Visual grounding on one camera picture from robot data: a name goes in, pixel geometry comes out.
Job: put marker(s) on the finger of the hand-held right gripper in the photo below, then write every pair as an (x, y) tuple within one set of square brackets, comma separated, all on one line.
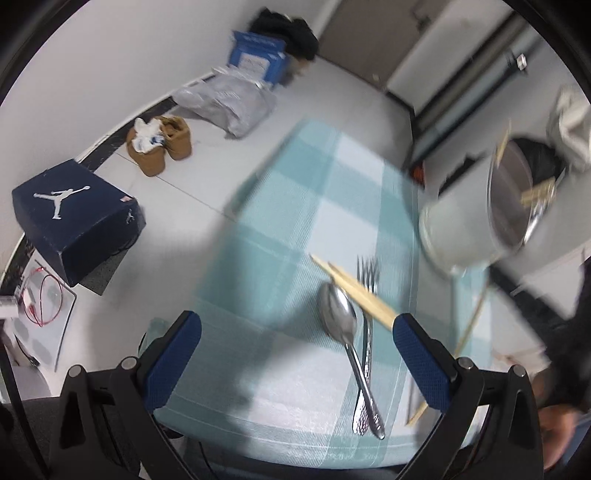
[(531, 288)]

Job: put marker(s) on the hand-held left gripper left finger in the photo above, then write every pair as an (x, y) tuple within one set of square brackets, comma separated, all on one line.
[(173, 360)]

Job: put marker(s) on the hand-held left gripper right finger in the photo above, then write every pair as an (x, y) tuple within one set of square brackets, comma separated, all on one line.
[(422, 362)]

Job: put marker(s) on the silver fork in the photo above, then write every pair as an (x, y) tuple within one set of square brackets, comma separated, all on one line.
[(368, 332)]

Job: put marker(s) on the single wooden chopstick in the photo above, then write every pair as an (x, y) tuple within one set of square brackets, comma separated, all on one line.
[(473, 318), (337, 271)]

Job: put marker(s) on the silver spoon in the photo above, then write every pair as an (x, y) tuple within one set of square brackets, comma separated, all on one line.
[(339, 314)]

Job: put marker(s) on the bunch of wooden chopsticks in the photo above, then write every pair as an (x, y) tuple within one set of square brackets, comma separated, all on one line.
[(538, 191)]

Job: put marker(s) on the white utensil holder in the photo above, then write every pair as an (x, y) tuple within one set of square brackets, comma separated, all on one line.
[(457, 221)]

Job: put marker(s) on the wooden chopsticks pair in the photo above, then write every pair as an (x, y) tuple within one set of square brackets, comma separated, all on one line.
[(318, 262)]

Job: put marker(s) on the person's right hand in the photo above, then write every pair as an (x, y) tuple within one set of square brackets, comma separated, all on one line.
[(558, 434)]

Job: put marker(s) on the black jacket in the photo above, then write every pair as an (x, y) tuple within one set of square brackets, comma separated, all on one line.
[(545, 159)]

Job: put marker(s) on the white dotted sheet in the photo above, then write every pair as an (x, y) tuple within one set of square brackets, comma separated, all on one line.
[(37, 341)]

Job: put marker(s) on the small orange object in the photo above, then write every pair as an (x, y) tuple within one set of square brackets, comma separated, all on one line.
[(418, 174)]

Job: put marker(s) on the white hanging bag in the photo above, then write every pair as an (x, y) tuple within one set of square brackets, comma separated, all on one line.
[(572, 124)]

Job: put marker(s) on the navy shoe box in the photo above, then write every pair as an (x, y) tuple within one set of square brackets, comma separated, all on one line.
[(69, 221)]

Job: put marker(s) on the teal checked tablecloth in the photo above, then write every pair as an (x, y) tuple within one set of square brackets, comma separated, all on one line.
[(295, 221)]

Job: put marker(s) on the brown boot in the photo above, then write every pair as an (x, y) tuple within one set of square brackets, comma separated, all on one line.
[(178, 138), (147, 161)]

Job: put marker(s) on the black framed glass door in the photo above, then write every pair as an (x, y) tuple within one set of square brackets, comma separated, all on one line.
[(461, 83)]

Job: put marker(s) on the white sock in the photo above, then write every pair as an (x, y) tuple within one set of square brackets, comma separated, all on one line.
[(147, 136)]

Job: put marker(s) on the grey plastic bag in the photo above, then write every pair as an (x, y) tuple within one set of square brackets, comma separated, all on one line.
[(231, 101)]

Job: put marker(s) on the grey door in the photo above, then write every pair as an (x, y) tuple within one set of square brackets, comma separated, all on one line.
[(369, 37)]

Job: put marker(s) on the blue cardboard box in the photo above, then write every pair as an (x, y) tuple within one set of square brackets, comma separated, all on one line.
[(258, 60)]

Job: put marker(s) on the black clothes pile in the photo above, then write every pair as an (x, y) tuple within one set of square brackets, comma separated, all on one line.
[(300, 37)]

